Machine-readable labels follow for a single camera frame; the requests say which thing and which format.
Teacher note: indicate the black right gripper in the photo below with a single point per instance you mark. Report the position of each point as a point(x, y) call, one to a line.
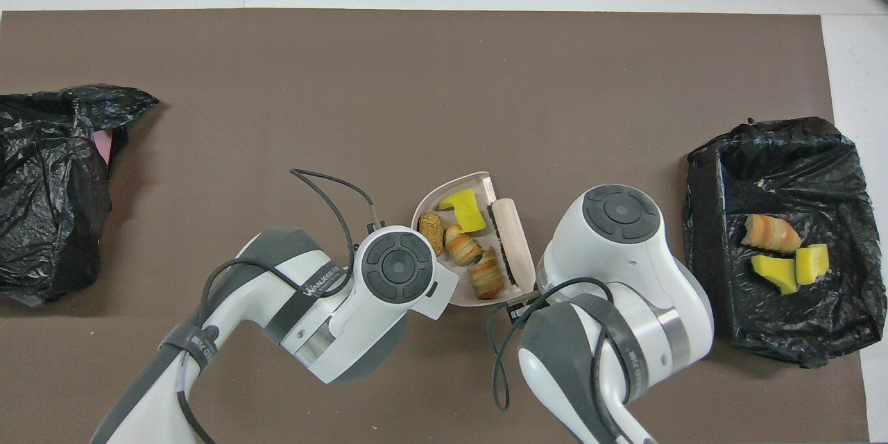
point(526, 305)

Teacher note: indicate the striped croissant piece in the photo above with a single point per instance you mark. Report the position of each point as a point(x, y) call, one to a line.
point(463, 246)
point(487, 276)

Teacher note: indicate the beige hand brush black bristles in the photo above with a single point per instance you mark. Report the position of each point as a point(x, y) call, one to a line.
point(515, 243)

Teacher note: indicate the beige plastic dustpan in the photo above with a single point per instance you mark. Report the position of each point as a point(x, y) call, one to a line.
point(458, 291)

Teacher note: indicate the yellow sponge with green side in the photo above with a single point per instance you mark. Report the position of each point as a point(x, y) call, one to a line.
point(466, 211)

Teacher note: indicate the brown bread bun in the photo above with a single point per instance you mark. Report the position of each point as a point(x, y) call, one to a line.
point(431, 232)

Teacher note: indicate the croissant piece pale underside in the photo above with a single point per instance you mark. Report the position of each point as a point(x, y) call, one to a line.
point(770, 232)

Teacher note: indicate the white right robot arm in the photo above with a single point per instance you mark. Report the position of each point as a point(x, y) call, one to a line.
point(624, 257)

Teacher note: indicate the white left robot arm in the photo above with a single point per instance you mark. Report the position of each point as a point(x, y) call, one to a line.
point(312, 305)

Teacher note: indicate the rectangular bin with black bag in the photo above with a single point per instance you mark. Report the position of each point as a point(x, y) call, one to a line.
point(763, 333)

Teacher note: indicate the pink bin under bag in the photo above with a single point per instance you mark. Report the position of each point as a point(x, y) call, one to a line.
point(104, 146)

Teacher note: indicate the crumpled black trash bag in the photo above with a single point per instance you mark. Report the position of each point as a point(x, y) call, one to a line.
point(48, 187)

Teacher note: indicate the brown table mat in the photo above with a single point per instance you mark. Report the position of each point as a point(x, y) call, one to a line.
point(347, 69)

